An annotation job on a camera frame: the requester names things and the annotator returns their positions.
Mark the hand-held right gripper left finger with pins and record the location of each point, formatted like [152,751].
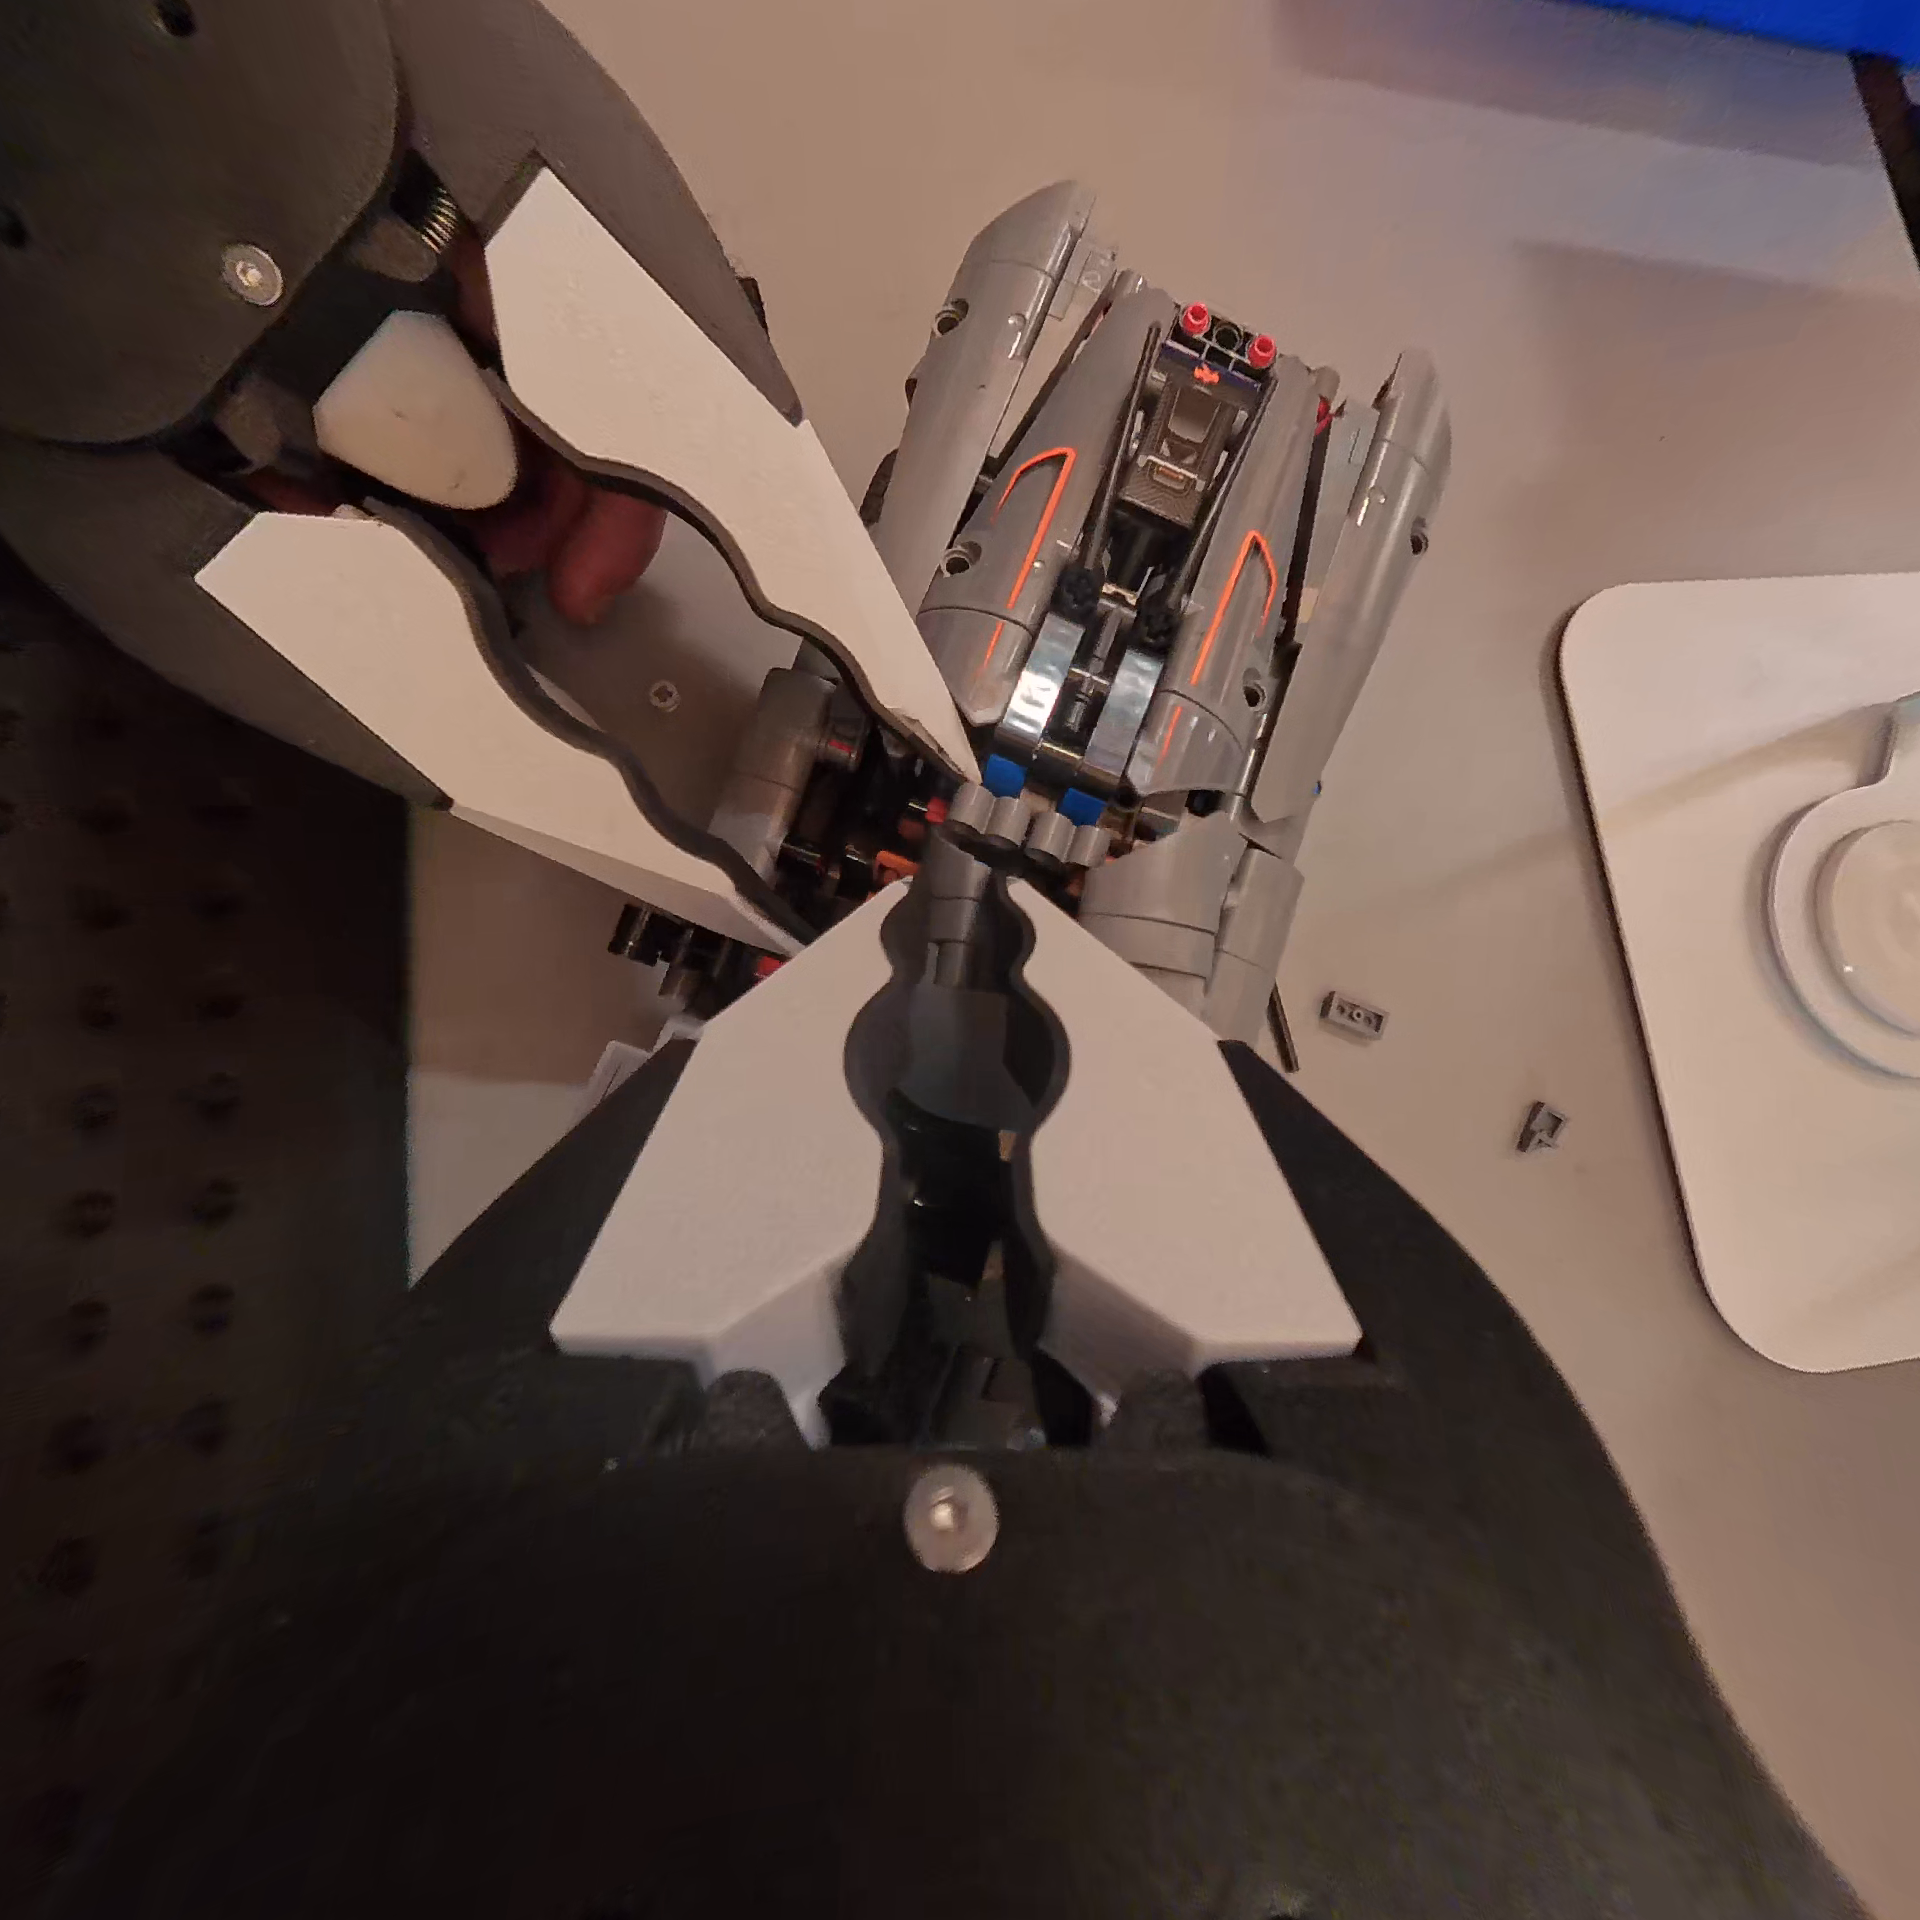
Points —
[719,1199]

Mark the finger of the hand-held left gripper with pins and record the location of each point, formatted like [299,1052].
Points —
[421,674]
[675,404]

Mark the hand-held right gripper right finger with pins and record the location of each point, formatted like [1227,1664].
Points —
[1184,1199]

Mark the grey lego car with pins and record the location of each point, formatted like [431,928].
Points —
[1080,494]

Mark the small grey lego plate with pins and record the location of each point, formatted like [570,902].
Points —
[1353,1015]

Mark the person's left hand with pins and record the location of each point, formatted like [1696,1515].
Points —
[601,554]

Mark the black perforated chair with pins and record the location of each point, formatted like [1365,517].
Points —
[150,1050]

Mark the white book stand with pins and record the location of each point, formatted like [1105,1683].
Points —
[1680,898]

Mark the blue storage bin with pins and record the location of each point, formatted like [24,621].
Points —
[1800,17]

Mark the small grey lego bracket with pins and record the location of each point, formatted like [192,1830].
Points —
[1541,1127]

